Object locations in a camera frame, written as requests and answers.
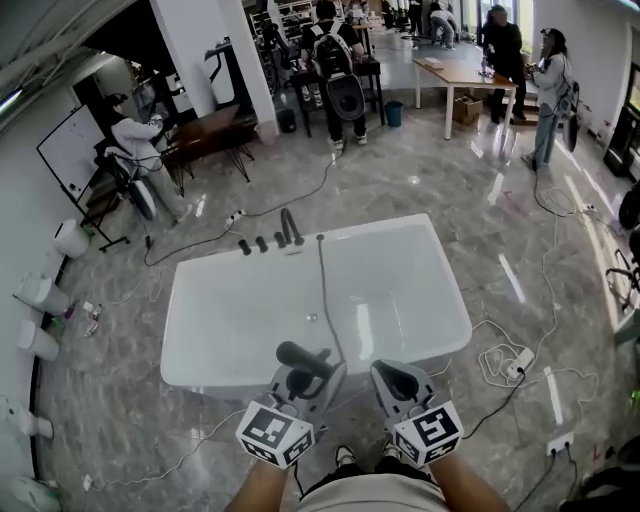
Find black cabinet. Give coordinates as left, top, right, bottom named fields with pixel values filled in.
left=602, top=63, right=640, bottom=179

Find person's beige shorts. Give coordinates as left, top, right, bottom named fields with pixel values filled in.
left=298, top=472, right=447, bottom=512

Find white cable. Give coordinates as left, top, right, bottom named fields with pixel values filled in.
left=472, top=187, right=601, bottom=389

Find black shower hose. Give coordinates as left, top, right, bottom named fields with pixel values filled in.
left=317, top=238, right=347, bottom=365

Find dark table with hairpin legs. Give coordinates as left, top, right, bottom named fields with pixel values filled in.
left=162, top=105, right=259, bottom=197

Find small bottles on floor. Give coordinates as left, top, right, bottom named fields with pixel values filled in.
left=63, top=301, right=105, bottom=338

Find wooden table with white legs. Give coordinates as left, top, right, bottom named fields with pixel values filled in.
left=411, top=55, right=519, bottom=162

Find whiteboard on black stand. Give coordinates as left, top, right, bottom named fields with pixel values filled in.
left=36, top=103, right=132, bottom=253

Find white bathtub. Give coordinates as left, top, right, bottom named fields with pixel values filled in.
left=159, top=213, right=473, bottom=401

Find long black floor cable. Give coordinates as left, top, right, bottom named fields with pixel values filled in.
left=143, top=140, right=347, bottom=267

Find cardboard box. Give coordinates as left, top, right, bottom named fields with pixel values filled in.
left=452, top=93, right=485, bottom=127

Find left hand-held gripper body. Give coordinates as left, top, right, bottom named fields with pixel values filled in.
left=235, top=382, right=332, bottom=470

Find dark high table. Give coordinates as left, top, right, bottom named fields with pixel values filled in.
left=288, top=54, right=387, bottom=139

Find black chair frame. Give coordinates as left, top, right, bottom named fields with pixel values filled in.
left=603, top=248, right=640, bottom=317

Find person's right forearm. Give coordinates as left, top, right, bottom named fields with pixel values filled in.
left=424, top=448, right=500, bottom=512

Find person's left forearm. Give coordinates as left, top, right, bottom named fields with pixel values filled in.
left=243, top=455, right=302, bottom=512

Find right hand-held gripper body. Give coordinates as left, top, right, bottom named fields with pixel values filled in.
left=386, top=398, right=466, bottom=468

